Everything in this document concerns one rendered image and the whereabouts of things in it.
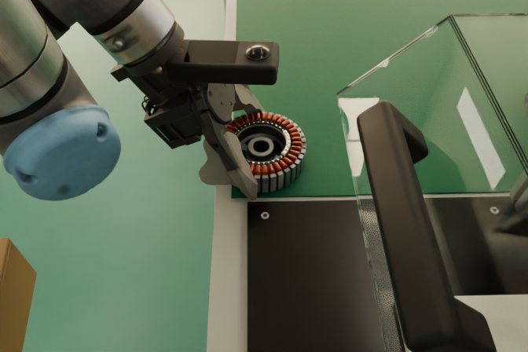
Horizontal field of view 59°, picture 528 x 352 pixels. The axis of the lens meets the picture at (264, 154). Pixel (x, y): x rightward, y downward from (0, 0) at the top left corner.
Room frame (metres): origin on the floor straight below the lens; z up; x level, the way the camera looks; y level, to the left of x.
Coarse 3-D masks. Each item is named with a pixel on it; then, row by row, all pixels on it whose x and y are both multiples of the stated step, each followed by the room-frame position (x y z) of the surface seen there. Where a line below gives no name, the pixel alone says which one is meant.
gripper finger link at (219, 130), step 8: (208, 112) 0.35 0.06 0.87; (208, 120) 0.35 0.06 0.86; (216, 120) 0.35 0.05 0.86; (208, 128) 0.34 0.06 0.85; (216, 128) 0.34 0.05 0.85; (224, 128) 0.35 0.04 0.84; (208, 136) 0.34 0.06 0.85; (216, 136) 0.34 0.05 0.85; (224, 136) 0.34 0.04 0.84; (216, 144) 0.34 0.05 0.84; (224, 144) 0.33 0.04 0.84; (224, 152) 0.33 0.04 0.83; (232, 152) 0.33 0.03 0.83; (224, 160) 0.33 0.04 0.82; (232, 160) 0.32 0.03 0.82; (232, 168) 0.32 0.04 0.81
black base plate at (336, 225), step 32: (256, 224) 0.28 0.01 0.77; (288, 224) 0.28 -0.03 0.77; (320, 224) 0.28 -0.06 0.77; (352, 224) 0.28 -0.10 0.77; (256, 256) 0.24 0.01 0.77; (288, 256) 0.24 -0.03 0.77; (320, 256) 0.24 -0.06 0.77; (352, 256) 0.24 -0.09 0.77; (256, 288) 0.20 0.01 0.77; (288, 288) 0.20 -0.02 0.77; (320, 288) 0.20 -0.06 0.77; (352, 288) 0.20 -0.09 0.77; (256, 320) 0.17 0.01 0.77; (288, 320) 0.17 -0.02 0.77; (320, 320) 0.17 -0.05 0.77; (352, 320) 0.17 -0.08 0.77
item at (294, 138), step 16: (256, 112) 0.44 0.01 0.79; (272, 112) 0.44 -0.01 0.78; (240, 128) 0.41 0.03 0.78; (256, 128) 0.42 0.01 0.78; (272, 128) 0.41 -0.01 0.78; (288, 128) 0.41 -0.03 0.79; (240, 144) 0.40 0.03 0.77; (256, 144) 0.40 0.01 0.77; (272, 144) 0.39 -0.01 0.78; (288, 144) 0.38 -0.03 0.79; (304, 144) 0.39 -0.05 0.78; (256, 160) 0.37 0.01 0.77; (272, 160) 0.36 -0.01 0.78; (288, 160) 0.35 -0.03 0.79; (304, 160) 0.37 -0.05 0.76; (256, 176) 0.33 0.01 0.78; (272, 176) 0.33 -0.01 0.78; (288, 176) 0.34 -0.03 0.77
